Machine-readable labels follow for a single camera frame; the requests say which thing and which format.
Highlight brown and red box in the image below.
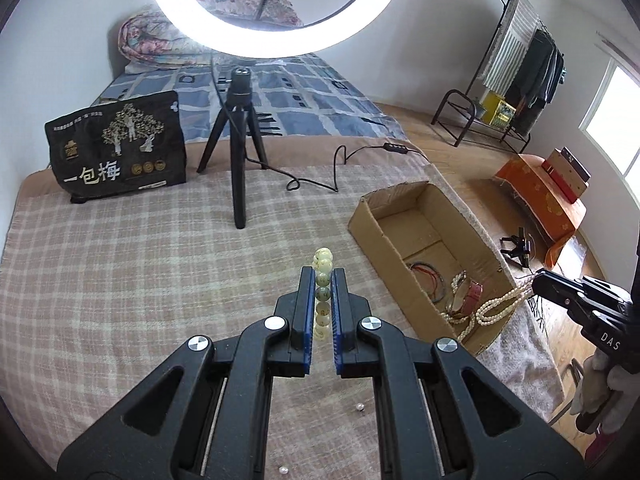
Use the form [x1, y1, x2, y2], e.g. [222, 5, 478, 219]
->
[542, 149, 591, 204]

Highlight beige bead bracelet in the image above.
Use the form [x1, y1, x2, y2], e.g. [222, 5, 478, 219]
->
[311, 247, 335, 341]

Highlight blue patterned bedsheet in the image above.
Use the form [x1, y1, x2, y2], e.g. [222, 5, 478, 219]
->
[87, 52, 408, 141]

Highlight black metal clothes rack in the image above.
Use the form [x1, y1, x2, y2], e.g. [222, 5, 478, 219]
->
[431, 0, 568, 153]

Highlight dark hanging clothes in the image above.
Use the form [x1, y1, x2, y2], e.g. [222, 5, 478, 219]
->
[502, 30, 563, 136]

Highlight cardboard box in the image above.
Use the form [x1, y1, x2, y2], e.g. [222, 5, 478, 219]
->
[347, 181, 518, 358]

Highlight striped hanging cloth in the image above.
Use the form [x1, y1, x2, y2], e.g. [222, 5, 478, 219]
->
[482, 0, 541, 91]

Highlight folded floral quilts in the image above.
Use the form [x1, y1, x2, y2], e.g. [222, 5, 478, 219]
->
[192, 0, 303, 28]

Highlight black power cable with controller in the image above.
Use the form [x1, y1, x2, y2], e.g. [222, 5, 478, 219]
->
[212, 57, 432, 193]

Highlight pearl necklace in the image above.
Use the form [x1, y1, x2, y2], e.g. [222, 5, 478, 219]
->
[440, 272, 538, 343]

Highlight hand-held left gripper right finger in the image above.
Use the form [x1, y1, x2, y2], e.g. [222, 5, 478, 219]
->
[330, 267, 586, 480]

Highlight beige plaid blanket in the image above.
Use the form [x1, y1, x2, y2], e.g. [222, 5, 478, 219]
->
[0, 132, 566, 480]

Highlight floral folded quilt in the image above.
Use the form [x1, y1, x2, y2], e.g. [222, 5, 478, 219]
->
[117, 4, 311, 73]

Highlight dark bangle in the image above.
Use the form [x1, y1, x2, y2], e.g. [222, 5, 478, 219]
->
[407, 260, 448, 303]

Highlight dark flat box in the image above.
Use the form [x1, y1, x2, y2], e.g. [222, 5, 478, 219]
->
[560, 146, 592, 181]

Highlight small black floor tripod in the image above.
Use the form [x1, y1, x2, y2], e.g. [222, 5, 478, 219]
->
[500, 227, 533, 266]

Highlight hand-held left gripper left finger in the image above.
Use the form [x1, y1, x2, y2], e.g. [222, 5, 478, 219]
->
[57, 266, 317, 480]

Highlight orange covered stool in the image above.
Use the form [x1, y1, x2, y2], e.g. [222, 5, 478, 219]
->
[494, 154, 587, 267]

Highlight red and brown bracelets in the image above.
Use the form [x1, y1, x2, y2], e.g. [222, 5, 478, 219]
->
[442, 270, 485, 318]

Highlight white ring light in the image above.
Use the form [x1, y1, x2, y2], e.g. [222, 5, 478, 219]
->
[149, 0, 406, 57]

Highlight person's right hand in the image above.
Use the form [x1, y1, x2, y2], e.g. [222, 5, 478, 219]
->
[572, 354, 621, 421]

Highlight black printed bag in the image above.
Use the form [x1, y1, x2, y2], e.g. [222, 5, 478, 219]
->
[44, 91, 188, 204]

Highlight window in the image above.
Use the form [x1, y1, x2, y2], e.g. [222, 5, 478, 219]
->
[580, 57, 640, 181]

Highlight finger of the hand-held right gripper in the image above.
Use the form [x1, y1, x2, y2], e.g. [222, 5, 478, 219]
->
[531, 269, 588, 313]

